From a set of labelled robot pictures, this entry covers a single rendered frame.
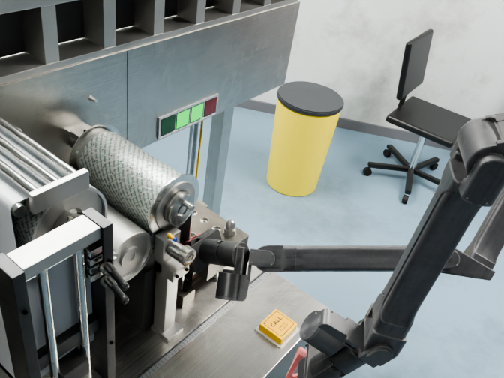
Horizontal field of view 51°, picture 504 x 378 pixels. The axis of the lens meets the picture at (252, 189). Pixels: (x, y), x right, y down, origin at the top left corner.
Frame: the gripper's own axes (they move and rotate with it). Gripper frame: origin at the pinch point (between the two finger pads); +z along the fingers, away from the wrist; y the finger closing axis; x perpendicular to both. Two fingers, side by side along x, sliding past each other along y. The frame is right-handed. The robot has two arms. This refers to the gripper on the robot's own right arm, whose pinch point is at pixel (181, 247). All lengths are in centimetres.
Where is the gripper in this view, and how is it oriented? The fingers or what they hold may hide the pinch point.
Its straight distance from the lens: 130.7
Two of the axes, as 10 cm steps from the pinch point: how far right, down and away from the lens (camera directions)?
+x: -2.4, -9.2, -3.0
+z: -7.6, -0.2, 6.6
